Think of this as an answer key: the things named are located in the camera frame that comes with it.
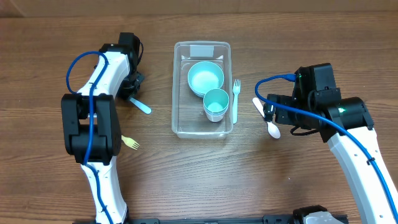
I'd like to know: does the pink plastic spoon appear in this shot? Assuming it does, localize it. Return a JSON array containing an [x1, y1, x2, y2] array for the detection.
[[252, 97, 280, 139]]

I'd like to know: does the light blue plastic fork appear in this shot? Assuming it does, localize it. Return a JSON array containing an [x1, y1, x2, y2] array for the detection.
[[129, 98, 152, 114]]

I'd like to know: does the green plastic fork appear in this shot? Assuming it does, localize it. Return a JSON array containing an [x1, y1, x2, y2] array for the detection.
[[233, 79, 241, 124]]

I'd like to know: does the green plastic cup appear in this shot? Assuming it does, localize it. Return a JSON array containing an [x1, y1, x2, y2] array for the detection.
[[203, 88, 229, 113]]

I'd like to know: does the yellow plastic fork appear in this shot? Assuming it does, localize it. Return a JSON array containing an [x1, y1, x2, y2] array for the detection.
[[121, 135, 139, 150]]

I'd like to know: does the green plastic bowl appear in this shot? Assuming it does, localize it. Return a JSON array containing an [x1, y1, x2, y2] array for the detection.
[[187, 61, 224, 98]]

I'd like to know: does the pink plastic cup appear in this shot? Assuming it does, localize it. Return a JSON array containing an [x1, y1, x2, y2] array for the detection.
[[206, 113, 224, 123]]

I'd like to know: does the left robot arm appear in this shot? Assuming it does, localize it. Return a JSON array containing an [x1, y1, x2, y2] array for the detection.
[[61, 32, 144, 223]]

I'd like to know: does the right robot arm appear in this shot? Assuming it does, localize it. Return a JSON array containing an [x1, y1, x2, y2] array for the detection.
[[254, 63, 397, 223]]

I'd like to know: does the clear plastic container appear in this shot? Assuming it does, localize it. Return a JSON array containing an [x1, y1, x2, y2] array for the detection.
[[172, 40, 233, 139]]

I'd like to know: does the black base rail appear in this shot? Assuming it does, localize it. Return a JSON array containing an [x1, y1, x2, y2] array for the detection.
[[124, 205, 349, 224]]

